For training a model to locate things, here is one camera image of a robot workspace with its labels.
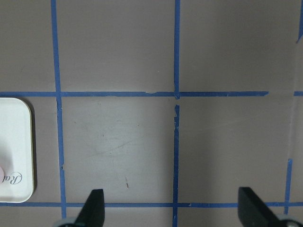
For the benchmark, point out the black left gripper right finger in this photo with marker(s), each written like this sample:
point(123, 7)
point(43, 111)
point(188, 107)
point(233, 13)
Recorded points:
point(253, 212)

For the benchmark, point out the cream white serving tray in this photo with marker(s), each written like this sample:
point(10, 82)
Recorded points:
point(17, 180)

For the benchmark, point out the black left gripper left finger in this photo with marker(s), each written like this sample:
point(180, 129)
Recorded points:
point(93, 212)

